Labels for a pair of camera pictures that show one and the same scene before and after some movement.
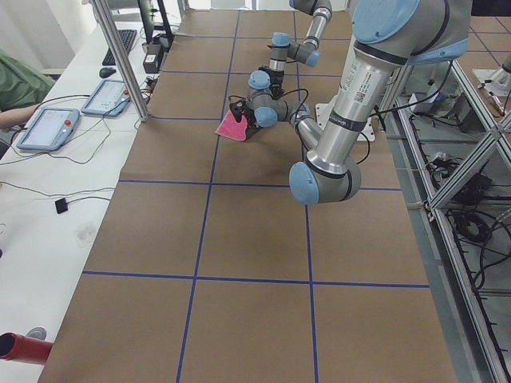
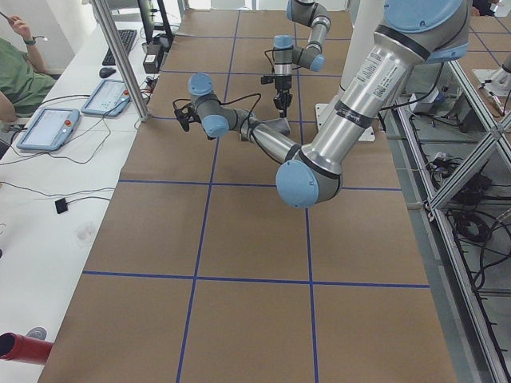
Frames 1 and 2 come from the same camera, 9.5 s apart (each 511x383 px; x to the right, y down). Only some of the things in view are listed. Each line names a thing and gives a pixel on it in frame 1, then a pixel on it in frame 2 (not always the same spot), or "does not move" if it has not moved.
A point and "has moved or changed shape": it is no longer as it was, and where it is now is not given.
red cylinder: x=16 y=347 does not move
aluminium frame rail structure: x=449 y=147 does not move
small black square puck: x=61 y=205 does not move
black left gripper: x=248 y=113 -> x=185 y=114
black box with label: x=150 y=64 does not move
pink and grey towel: x=231 y=128 has moved or changed shape
